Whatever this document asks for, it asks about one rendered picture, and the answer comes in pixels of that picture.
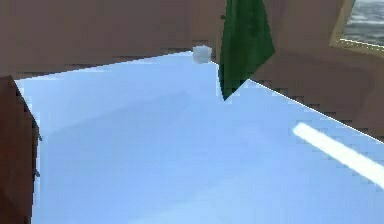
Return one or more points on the small white bin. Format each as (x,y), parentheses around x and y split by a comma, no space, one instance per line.
(202,54)

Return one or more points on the green room door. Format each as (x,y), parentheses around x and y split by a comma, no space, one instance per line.
(245,43)

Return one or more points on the brown wooden cupboard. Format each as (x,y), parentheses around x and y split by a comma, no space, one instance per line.
(15,153)

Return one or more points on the yellow framed window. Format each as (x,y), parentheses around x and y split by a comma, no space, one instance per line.
(363,21)

